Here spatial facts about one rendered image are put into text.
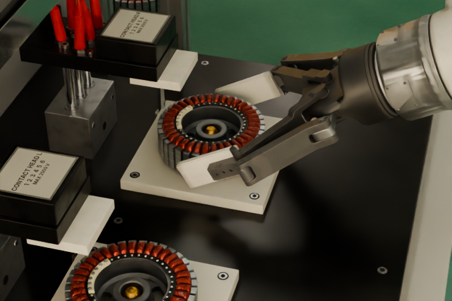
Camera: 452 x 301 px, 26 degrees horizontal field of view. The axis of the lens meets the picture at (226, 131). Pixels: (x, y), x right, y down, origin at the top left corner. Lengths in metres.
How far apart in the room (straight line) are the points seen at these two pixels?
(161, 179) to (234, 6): 0.43
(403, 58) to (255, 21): 0.47
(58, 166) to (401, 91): 0.31
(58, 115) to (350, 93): 0.31
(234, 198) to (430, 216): 0.20
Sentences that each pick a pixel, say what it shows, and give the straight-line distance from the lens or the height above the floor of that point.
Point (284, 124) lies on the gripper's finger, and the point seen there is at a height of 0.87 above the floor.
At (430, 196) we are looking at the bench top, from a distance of 1.05.
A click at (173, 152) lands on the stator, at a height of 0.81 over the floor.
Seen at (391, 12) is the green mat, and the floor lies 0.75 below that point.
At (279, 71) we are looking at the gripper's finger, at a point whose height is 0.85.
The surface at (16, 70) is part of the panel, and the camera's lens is 1.15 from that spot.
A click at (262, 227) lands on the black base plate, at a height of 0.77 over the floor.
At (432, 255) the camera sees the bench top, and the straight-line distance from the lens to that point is 0.98.
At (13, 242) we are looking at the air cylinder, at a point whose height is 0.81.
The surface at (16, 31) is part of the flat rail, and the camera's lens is 0.77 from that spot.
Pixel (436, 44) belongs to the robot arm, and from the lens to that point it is 0.88.
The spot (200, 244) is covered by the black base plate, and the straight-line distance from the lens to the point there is 0.94.
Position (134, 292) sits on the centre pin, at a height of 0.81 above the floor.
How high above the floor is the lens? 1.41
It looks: 36 degrees down
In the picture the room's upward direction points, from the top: straight up
